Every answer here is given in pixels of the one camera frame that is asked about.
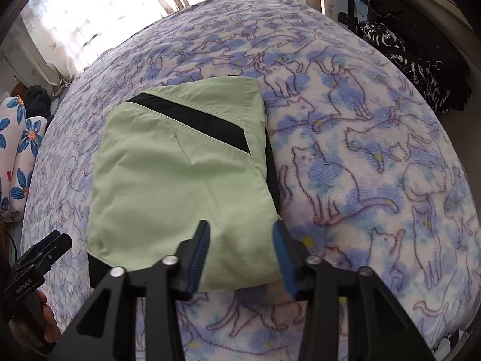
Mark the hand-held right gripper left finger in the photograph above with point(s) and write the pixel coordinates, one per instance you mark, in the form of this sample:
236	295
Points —
198	263

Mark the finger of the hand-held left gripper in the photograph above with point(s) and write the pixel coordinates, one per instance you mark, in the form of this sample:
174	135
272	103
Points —
56	254
39	248

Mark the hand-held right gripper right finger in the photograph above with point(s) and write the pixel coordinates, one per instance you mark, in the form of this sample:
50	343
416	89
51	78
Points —
283	263

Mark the green and black hooded jacket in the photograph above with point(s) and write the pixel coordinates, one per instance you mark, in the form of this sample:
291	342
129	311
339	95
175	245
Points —
169	180

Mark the dark clothes pile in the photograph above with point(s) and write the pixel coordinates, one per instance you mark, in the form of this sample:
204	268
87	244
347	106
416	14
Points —
37	99

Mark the person's left hand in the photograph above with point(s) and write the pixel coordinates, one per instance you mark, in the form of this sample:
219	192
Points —
50	319

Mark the rolled floral quilt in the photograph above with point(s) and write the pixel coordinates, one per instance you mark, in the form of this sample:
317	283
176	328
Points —
22	158

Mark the cat print fleece blanket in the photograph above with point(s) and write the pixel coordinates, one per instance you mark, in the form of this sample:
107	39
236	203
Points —
357	158

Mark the black white striped cloth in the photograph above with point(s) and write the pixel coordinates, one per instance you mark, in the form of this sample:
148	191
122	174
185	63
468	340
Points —
451	346

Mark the black white patterned garment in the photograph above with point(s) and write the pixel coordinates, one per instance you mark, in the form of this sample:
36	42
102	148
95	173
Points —
409	67

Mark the sheer leaf print curtain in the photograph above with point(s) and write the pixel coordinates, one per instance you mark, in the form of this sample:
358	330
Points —
94	15

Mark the white cardboard box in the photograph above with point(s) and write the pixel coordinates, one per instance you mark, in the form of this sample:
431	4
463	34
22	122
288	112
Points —
338	3

